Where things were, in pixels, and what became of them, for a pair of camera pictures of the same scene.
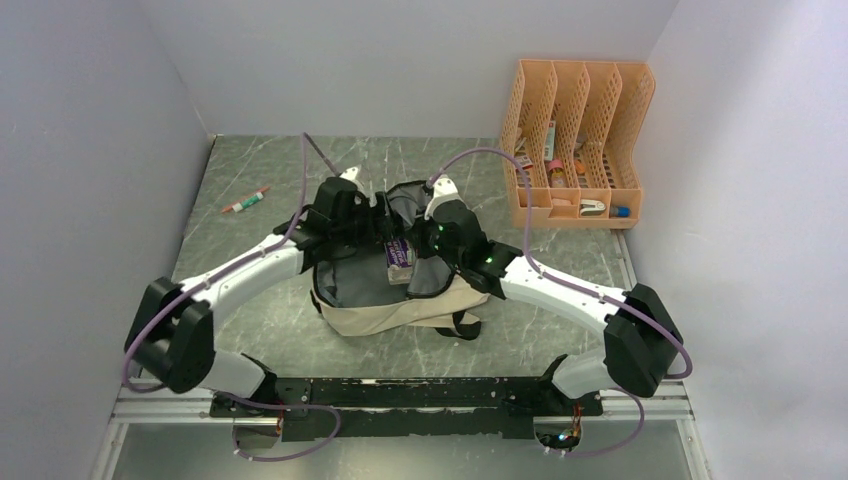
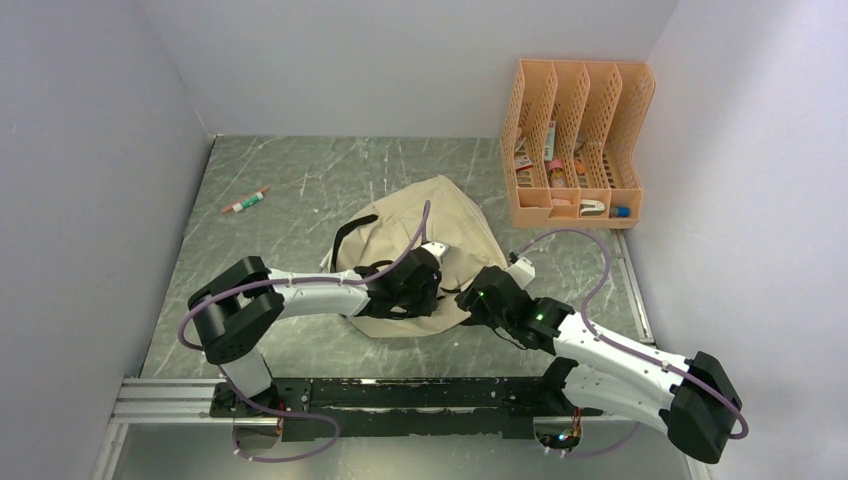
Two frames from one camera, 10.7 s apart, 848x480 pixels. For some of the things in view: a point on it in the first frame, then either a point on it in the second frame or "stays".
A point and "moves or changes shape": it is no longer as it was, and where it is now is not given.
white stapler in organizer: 590,207 stays
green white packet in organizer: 549,137 stays
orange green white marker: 239,206 stays
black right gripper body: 427,243 → 479,310
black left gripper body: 361,229 → 419,301
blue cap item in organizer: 620,211 stays
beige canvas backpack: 353,295 moves or changes shape
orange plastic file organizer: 577,127 stays
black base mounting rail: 404,409 stays
